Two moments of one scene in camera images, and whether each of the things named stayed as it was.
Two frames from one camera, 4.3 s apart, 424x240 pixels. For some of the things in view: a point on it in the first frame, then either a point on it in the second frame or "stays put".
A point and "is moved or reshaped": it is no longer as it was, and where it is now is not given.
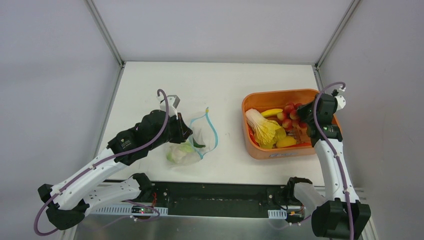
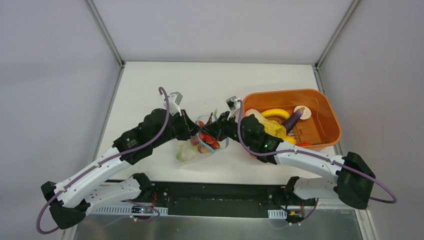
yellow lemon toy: (288, 141) stays put
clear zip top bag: (203, 140) is moved or reshaped
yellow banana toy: (271, 112) stays put
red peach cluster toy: (289, 117) to (204, 141)
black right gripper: (306, 112) to (224, 122)
